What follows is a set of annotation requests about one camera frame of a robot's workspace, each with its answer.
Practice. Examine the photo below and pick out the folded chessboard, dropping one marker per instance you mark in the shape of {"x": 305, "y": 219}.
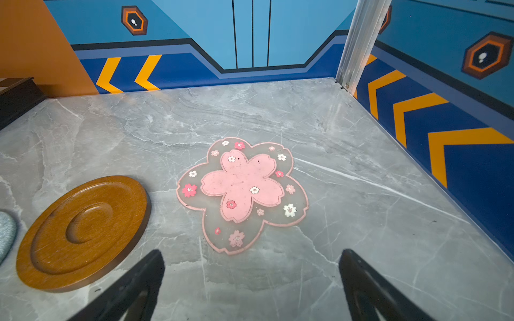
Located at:
{"x": 18, "y": 96}

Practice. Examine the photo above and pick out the pink flower coaster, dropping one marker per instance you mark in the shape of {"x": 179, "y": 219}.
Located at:
{"x": 240, "y": 189}

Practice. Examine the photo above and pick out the light blue woven coaster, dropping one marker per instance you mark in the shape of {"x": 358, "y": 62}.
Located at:
{"x": 8, "y": 232}

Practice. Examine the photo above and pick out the brown wooden round coaster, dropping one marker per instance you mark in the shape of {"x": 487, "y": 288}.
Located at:
{"x": 83, "y": 235}

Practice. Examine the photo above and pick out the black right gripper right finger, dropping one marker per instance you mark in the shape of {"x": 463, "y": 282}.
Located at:
{"x": 370, "y": 296}

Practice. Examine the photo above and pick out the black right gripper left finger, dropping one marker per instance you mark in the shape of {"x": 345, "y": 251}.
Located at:
{"x": 133, "y": 296}

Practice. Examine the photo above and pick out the aluminium frame post right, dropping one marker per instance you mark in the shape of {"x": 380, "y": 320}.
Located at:
{"x": 363, "y": 33}

